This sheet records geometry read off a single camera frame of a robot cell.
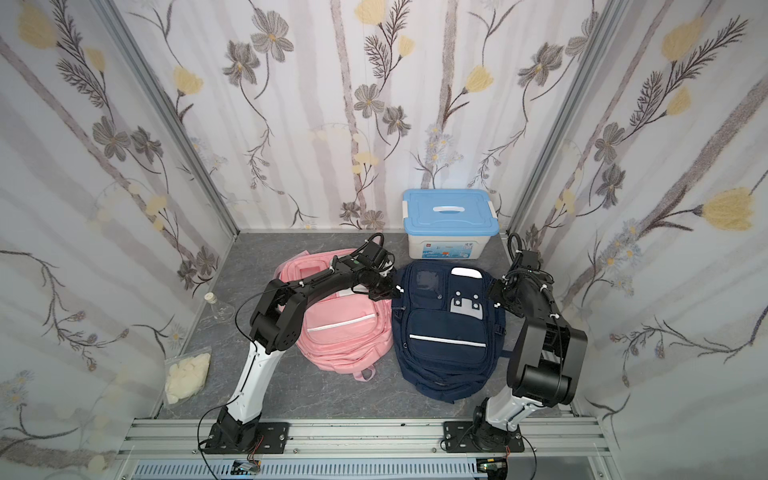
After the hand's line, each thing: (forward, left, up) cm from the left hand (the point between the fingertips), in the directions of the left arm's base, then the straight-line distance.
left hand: (406, 292), depth 95 cm
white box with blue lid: (+22, -16, +9) cm, 29 cm away
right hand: (-5, -31, +3) cm, 31 cm away
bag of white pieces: (-24, +63, -4) cm, 68 cm away
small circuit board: (-45, +41, -5) cm, 61 cm away
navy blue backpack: (-13, -12, -2) cm, 18 cm away
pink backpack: (-12, +20, -1) cm, 23 cm away
